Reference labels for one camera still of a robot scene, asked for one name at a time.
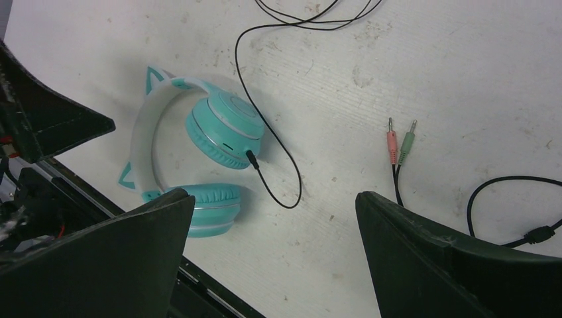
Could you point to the teal cat ear headphones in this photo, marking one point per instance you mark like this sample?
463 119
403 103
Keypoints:
221 125

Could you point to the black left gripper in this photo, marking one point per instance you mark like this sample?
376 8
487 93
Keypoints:
44 201

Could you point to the black cable pink green plugs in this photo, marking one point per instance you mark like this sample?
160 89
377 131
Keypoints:
398 153

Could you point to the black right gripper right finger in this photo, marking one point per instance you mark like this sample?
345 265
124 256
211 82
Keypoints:
421 268

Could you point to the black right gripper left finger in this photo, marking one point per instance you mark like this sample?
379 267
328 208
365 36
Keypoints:
123 267

